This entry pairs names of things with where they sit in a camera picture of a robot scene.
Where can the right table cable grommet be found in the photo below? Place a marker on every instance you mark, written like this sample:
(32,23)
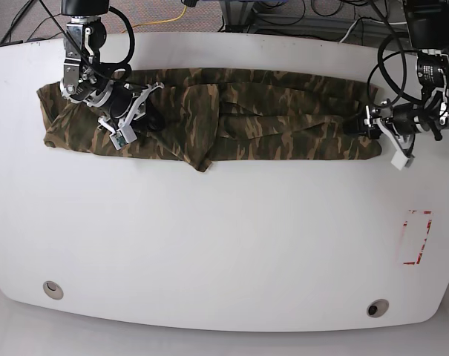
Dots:
(378,308)

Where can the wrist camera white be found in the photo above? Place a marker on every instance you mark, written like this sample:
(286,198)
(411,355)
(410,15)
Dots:
(401,161)
(122,137)

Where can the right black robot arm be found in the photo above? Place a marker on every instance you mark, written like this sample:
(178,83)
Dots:
(104,85)

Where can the red tape rectangle marking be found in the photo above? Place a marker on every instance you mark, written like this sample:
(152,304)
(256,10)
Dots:
(415,232)

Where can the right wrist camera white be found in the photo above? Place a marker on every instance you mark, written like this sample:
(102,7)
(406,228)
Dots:
(122,137)

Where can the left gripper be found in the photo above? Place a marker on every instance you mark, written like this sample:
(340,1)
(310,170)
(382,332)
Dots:
(391,122)

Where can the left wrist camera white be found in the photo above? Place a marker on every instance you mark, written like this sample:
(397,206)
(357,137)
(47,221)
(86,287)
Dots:
(401,161)

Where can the left table cable grommet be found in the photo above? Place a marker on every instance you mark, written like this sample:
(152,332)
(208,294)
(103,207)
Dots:
(53,290)

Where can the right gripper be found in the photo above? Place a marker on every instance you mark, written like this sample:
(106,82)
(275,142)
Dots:
(132,106)

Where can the table cable grommet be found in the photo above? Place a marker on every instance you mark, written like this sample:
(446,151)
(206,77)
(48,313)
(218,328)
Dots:
(53,290)
(378,308)

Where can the camouflage t-shirt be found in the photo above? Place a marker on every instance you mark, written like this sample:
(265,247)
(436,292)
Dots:
(224,114)

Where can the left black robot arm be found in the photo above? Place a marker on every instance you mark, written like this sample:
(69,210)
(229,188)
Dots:
(428,31)

